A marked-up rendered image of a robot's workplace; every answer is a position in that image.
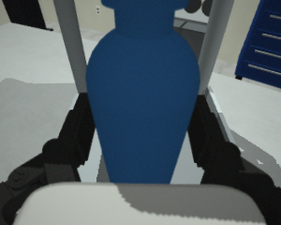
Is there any dark blue bottle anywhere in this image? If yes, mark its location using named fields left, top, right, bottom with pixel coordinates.
left=85, top=0, right=200, bottom=184

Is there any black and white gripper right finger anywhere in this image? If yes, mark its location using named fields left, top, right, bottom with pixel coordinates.
left=187, top=95, right=281, bottom=225

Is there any grey open shelving unit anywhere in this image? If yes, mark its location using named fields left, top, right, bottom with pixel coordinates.
left=53, top=0, right=236, bottom=184

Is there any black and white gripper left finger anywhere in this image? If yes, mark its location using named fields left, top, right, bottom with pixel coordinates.
left=0, top=93, right=96, bottom=225

